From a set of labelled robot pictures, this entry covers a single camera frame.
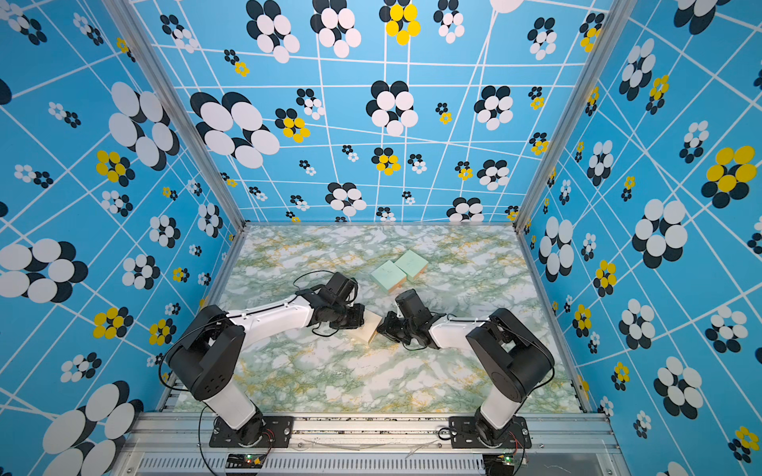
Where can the cream drawer jewelry box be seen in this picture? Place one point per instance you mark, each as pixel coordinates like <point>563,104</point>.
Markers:
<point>366,332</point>

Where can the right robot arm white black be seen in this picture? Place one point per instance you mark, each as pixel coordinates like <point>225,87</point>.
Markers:
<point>513,358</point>

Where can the mint jewelry box far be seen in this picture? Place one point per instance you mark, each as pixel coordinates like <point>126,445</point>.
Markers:
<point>411,264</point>

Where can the aluminium front rail frame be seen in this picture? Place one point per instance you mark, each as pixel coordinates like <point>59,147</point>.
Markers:
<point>374,444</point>

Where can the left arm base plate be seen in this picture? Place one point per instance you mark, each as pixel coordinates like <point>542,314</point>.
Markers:
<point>264,432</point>

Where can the mint jewelry box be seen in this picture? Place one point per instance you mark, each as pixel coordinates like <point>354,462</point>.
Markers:
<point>389,276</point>
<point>411,264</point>

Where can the aluminium corner post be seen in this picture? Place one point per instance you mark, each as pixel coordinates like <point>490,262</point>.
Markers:
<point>127,24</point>
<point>615,22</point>

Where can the mint jewelry box middle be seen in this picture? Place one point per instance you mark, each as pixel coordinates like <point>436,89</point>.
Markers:
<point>389,276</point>

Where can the right aluminium corner post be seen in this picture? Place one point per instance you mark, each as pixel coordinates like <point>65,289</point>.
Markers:
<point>615,22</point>

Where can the left aluminium corner post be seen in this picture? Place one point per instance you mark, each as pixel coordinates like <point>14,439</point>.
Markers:
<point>127,24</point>

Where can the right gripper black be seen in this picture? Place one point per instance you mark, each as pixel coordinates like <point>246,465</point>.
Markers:
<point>387,328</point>

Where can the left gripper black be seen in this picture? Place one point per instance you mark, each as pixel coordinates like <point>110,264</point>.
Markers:
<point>359,318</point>

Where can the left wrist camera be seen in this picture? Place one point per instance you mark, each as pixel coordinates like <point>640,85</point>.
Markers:
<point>339,289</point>

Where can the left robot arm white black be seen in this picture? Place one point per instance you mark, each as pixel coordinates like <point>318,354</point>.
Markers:
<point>205,357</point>

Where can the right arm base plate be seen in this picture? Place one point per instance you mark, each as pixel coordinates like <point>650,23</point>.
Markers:
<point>469,432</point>

